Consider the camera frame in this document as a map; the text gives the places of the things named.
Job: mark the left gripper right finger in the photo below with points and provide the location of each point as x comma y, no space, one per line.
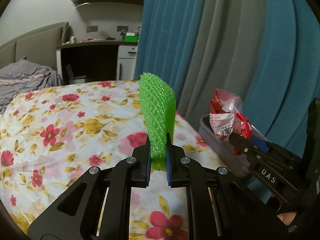
219,206

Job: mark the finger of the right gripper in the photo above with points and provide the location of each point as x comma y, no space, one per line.
260,143

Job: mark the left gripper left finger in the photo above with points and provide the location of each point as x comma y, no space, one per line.
97,204

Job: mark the red white snack wrapper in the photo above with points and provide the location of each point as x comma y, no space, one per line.
226,117

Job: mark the green foam net sleeve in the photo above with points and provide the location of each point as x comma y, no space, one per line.
158,105

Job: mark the purple plastic trash bin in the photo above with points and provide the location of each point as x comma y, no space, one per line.
237,164

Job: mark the right hand in glove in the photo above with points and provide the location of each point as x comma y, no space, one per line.
291,220

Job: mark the floral bed sheet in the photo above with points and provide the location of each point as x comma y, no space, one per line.
49,138

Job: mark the blue and grey curtain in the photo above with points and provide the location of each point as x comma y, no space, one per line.
265,51

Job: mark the dark desk with drawers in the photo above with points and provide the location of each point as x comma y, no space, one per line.
96,60

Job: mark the green box on desk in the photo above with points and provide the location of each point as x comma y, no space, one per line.
131,37

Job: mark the grey upholstered headboard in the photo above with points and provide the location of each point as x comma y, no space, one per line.
37,46

